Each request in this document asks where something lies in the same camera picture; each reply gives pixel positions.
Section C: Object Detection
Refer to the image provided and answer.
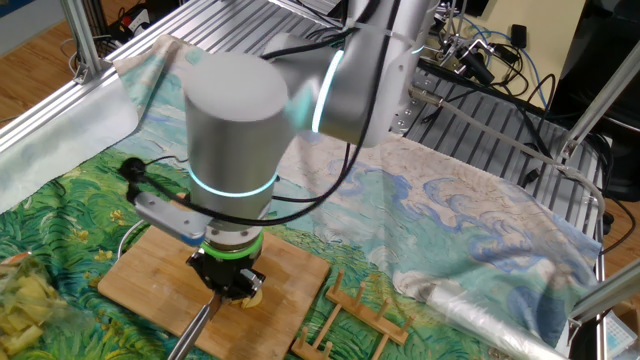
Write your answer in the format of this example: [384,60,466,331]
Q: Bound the aluminium frame beam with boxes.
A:
[567,259,640,326]

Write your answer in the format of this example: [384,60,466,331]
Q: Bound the power strip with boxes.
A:
[117,4,151,39]

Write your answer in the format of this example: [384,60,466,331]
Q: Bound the steel kitchen knife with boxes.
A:
[167,292,224,360]

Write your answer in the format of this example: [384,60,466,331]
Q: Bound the black camera on stand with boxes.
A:
[439,29,496,86]

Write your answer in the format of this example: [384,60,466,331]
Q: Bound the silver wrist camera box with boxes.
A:
[132,192,211,247]

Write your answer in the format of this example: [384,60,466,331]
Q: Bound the clear plastic bag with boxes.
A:
[424,279,571,360]

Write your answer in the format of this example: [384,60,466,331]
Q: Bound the wooden cutting board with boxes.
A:
[97,224,331,360]

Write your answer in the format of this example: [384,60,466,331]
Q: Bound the white wire loop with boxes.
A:
[117,219,146,259]

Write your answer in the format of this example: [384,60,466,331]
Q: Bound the grey hose cable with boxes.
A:
[409,84,609,236]

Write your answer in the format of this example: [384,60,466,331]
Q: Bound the black wall adapter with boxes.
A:
[509,23,529,49]

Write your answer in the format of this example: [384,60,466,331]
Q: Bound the aluminium frame post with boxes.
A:
[557,39,640,161]
[59,0,109,84]

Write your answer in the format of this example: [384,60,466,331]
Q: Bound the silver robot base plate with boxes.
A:
[389,64,431,134]

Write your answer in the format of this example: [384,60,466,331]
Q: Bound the black table cable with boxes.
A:
[419,57,636,256]

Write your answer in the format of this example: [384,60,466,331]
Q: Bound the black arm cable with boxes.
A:
[118,24,381,227]

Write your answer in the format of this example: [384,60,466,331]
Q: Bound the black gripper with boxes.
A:
[186,248,267,302]

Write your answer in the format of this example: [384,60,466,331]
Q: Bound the peeled potato piece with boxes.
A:
[229,287,264,310]

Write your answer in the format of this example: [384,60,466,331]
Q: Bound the green flange ring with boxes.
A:
[199,232,265,261]

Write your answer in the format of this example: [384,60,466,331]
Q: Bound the bag of chopped potato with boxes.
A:
[0,252,91,360]

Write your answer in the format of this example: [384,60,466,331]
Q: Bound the white box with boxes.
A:
[602,309,626,360]

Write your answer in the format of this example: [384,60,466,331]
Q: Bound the painted landscape tablecloth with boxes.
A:
[0,33,604,360]

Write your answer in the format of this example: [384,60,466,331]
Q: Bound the wooden peg rack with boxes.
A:
[290,269,416,360]

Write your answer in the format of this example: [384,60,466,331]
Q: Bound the black monitor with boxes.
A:
[547,0,640,201]

